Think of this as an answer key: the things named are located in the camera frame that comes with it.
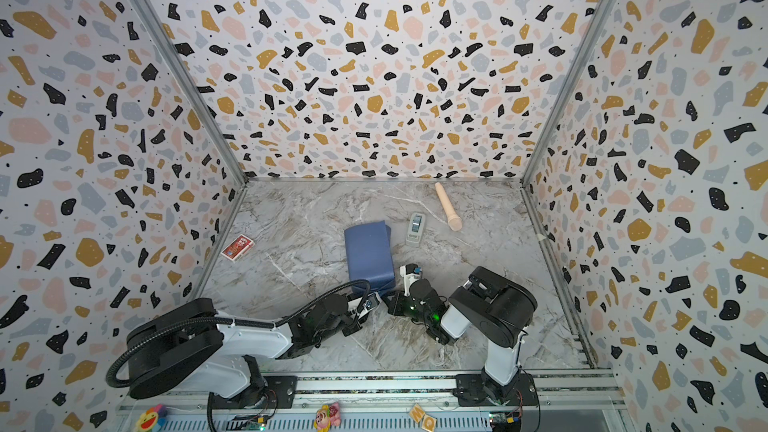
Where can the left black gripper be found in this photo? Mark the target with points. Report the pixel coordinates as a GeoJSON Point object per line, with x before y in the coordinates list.
{"type": "Point", "coordinates": [352, 328]}

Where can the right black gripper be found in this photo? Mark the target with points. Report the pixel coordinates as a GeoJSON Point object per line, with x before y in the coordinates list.
{"type": "Point", "coordinates": [403, 302]}

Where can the blue wrapping paper sheet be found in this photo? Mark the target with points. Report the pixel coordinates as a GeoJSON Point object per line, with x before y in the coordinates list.
{"type": "Point", "coordinates": [369, 255]}

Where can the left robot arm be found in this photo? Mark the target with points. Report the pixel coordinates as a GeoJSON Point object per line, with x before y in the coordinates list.
{"type": "Point", "coordinates": [200, 349]}

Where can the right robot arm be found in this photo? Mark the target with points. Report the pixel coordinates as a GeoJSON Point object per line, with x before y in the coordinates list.
{"type": "Point", "coordinates": [499, 308]}

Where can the white tape dispenser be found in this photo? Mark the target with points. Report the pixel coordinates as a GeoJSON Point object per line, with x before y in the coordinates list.
{"type": "Point", "coordinates": [415, 229]}

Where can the pink yellow sticker toy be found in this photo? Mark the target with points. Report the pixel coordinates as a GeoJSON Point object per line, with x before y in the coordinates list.
{"type": "Point", "coordinates": [327, 417]}

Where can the orange square sticker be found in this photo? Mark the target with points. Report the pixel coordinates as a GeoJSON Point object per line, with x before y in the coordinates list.
{"type": "Point", "coordinates": [427, 422]}

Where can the red playing card deck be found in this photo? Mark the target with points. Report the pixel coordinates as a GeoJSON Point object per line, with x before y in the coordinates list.
{"type": "Point", "coordinates": [237, 248]}

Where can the colourful round sticker toy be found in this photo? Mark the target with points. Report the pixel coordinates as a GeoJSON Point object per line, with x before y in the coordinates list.
{"type": "Point", "coordinates": [152, 420]}

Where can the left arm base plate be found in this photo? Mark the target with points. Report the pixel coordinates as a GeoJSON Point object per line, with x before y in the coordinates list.
{"type": "Point", "coordinates": [273, 392]}

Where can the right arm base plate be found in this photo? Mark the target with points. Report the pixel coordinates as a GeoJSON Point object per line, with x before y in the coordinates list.
{"type": "Point", "coordinates": [481, 390]}

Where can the aluminium mounting rail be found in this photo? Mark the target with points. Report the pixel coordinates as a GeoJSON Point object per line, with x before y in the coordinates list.
{"type": "Point", "coordinates": [542, 400]}

